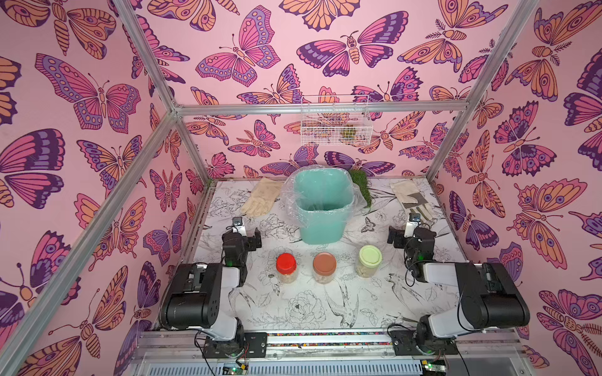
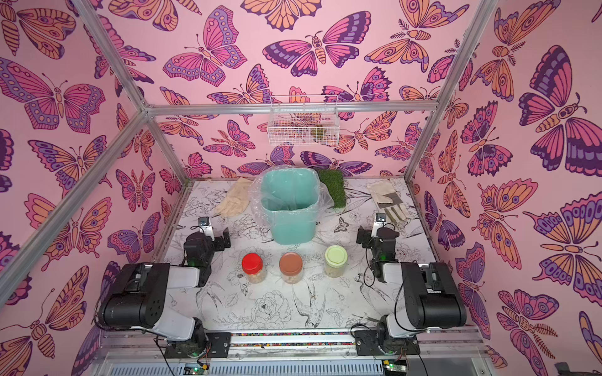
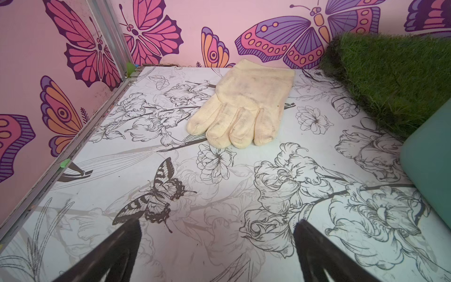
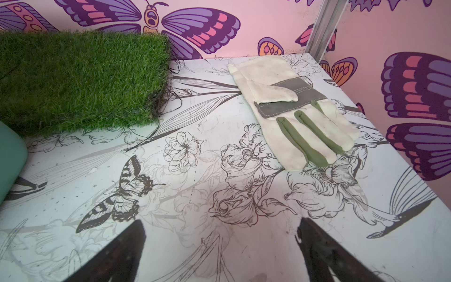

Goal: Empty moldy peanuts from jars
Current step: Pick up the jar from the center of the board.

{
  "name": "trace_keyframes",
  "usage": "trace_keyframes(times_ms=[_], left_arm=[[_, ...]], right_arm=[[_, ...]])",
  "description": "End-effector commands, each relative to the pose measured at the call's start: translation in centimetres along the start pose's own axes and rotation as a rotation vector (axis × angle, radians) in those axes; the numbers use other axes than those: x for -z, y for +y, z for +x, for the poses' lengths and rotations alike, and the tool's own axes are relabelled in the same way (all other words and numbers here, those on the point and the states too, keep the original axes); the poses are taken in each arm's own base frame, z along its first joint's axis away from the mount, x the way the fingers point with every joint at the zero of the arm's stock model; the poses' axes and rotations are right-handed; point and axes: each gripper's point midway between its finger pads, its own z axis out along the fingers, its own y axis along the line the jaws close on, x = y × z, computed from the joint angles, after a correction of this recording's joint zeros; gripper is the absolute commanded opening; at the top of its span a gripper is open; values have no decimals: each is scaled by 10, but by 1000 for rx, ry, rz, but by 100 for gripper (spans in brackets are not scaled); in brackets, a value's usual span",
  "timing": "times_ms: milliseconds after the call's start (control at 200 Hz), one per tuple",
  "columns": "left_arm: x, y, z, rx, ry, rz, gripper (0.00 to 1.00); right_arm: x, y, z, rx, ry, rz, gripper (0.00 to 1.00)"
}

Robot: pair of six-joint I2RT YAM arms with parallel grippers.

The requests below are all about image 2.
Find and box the right beige work glove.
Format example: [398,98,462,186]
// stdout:
[367,180,411,225]

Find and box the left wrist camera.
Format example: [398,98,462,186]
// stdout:
[198,216,214,238]

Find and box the white wire basket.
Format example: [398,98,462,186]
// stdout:
[266,94,340,147]

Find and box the teal plastic trash bin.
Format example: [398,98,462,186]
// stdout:
[260,168,321,245]

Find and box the clear plastic bin liner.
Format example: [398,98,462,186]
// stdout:
[249,165,334,225]

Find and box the green artificial grass mat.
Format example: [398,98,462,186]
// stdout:
[318,169,346,209]

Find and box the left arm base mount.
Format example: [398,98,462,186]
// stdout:
[164,332,232,360]

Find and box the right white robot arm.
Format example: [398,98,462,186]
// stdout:
[356,226,467,352]

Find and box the aluminium front rail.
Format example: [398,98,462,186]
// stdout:
[100,326,485,363]

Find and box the green-lid peanut jar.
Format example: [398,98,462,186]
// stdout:
[325,245,348,278]

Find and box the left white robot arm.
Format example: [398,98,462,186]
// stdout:
[95,227,231,357]

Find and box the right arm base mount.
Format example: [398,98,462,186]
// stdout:
[351,328,420,357]

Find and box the brown-lid peanut jar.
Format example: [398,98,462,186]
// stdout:
[279,252,304,285]

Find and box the red jar lid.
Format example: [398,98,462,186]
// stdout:
[241,253,263,275]

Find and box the clear jar of peanuts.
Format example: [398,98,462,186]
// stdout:
[241,253,267,284]

